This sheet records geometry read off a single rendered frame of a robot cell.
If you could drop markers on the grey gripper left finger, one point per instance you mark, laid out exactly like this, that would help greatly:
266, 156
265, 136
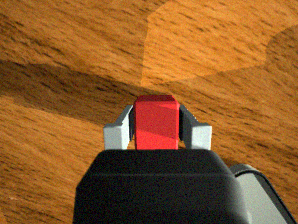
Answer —
118, 134

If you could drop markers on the red block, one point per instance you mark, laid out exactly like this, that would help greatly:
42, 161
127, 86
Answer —
156, 122

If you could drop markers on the white tray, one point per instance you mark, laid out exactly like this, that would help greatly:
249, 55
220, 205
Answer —
263, 203

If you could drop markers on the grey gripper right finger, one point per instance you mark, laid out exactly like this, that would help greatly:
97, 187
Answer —
194, 134

